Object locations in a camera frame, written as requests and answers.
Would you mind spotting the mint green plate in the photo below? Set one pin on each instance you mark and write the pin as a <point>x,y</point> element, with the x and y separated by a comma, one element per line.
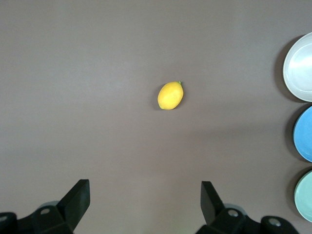
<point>306,197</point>

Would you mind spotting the yellow lemon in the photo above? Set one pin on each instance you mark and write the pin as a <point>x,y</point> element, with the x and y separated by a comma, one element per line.
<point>170,96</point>

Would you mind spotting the white bowl plate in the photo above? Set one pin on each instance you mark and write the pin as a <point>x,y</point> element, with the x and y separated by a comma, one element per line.
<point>299,70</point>

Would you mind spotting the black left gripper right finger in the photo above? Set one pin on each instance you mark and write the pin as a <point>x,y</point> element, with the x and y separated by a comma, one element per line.
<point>209,204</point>

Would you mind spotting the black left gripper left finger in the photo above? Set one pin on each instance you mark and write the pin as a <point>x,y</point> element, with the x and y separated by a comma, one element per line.
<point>73,204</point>

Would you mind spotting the blue plate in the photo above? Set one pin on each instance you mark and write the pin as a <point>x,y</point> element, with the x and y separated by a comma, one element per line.
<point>304,136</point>

